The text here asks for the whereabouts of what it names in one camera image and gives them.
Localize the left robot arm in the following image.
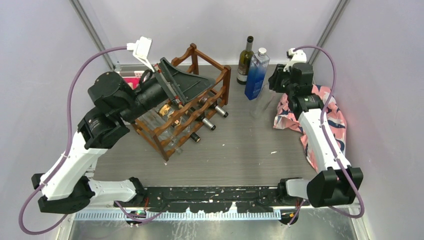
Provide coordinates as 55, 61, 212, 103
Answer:
31, 58, 215, 215

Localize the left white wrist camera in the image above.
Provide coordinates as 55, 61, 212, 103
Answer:
126, 36, 155, 73

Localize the pink shark print cloth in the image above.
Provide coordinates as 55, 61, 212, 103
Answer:
273, 85, 352, 173

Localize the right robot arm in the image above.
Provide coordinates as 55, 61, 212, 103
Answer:
268, 62, 364, 208

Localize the dark green wine bottle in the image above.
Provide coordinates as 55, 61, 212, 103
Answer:
199, 97, 229, 118

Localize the brown wooden wine rack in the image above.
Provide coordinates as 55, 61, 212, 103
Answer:
132, 43, 231, 162

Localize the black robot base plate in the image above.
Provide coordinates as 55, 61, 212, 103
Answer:
113, 185, 311, 215

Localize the clear slim glass bottle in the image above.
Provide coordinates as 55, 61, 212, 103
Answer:
138, 110, 183, 154

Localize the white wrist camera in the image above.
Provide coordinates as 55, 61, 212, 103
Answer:
283, 48, 307, 72
126, 36, 155, 73

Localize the white slotted cable duct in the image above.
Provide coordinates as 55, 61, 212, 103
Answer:
74, 209, 281, 221

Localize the clear square slim bottle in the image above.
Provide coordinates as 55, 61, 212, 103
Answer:
250, 83, 277, 119

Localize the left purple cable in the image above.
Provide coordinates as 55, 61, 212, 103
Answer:
18, 45, 167, 236

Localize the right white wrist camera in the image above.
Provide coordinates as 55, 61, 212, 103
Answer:
283, 48, 307, 72

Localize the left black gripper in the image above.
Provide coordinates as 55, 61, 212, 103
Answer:
118, 57, 215, 124

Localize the dark wine bottle cream label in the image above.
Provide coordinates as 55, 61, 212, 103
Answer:
196, 112, 216, 131

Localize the blue clear square bottle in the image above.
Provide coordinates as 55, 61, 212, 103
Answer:
244, 47, 270, 100

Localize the white perforated plastic basket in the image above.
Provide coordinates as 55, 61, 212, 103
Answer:
116, 70, 145, 90

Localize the olive green wine bottle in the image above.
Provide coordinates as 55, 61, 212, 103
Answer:
236, 35, 254, 85

